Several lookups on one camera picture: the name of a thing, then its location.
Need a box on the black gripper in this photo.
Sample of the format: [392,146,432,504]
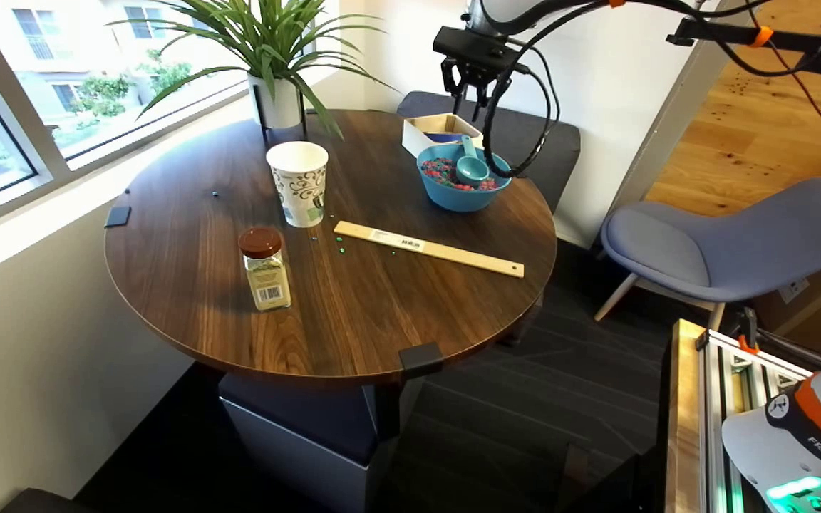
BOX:
[439,52,523,124]

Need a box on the white orange robot base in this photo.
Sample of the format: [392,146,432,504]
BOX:
[717,340,821,513]

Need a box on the teal measuring scoop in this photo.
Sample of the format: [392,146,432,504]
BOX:
[449,138,495,189]

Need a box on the colourful beads pile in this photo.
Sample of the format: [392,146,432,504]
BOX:
[422,158,505,195]

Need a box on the dark grey upholstered chair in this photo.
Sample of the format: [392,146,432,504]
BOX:
[392,88,583,213]

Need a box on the blue bowl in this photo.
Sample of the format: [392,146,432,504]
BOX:
[412,141,516,213]

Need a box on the wooden ruler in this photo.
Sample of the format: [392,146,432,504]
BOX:
[330,218,528,282]

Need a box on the white plant pot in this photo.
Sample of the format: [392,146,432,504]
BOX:
[248,71,307,134]

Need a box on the black plant stand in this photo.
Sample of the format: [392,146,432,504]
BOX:
[250,82,310,152]

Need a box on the patterned paper cup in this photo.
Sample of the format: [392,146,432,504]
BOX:
[263,141,330,231]

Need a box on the green leafy plant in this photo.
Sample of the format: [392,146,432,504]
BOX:
[107,0,395,138]

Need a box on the black table edge clamp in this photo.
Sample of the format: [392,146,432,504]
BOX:
[103,199,137,231]
[395,343,445,377]

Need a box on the spice jar brown lid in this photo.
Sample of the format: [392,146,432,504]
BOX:
[238,225,293,313]

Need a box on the blue grey shell chair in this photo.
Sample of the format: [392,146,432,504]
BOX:
[592,178,821,333]

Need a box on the grey cube ottoman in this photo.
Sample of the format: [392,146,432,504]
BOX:
[217,369,381,513]

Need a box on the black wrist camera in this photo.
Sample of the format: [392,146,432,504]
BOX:
[431,22,519,64]

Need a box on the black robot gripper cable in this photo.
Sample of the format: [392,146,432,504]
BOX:
[479,0,774,183]

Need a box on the black camera boom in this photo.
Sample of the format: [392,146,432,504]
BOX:
[663,0,821,87]

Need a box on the metal rail frame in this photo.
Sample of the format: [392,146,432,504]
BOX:
[663,317,818,513]

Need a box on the grey window frame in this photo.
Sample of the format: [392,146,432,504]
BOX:
[0,0,254,236]

